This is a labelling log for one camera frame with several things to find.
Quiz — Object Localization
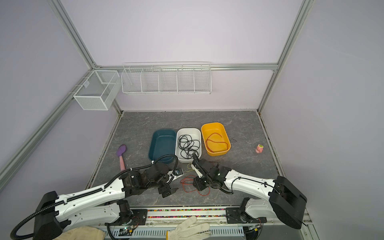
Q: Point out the yellow plastic bin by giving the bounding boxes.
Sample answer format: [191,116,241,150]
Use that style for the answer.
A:
[201,123,231,157]

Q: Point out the black cable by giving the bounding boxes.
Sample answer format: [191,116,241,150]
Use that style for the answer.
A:
[178,134,201,160]

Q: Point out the right white work glove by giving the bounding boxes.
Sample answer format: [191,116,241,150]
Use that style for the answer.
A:
[166,216,211,240]

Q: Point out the red cables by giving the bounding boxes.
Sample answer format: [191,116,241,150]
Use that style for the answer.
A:
[179,175,211,197]

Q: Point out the teal plastic bin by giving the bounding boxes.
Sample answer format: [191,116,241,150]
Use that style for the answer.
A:
[148,129,177,161]

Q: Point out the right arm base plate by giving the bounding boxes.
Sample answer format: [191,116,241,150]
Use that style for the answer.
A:
[225,208,267,224]

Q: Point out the long white wire rack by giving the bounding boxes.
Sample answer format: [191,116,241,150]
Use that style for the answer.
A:
[121,62,212,95]

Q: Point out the purple pink brush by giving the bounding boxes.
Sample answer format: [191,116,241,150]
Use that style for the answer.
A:
[116,145,127,171]

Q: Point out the white work glove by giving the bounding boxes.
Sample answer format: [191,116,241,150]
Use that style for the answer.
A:
[55,227,106,240]
[166,216,211,240]

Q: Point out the white plastic bin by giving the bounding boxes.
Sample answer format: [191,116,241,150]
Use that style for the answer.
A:
[175,128,202,164]

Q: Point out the pink toy cup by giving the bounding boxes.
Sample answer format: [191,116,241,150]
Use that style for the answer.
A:
[255,144,264,154]

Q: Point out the left white work glove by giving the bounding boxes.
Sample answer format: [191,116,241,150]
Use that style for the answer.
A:
[55,227,106,240]

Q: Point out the red cable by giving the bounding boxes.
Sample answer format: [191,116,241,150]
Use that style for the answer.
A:
[205,131,230,153]

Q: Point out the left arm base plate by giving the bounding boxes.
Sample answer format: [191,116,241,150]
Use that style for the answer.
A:
[108,209,148,226]

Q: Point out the small white mesh basket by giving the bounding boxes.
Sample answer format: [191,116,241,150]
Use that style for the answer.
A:
[74,70,121,111]

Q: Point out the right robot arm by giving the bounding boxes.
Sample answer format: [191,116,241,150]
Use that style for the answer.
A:
[192,154,308,230]

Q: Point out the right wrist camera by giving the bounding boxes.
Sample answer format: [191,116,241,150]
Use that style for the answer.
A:
[191,163,203,178]

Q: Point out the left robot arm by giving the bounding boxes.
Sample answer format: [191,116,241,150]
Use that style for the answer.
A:
[10,154,179,240]

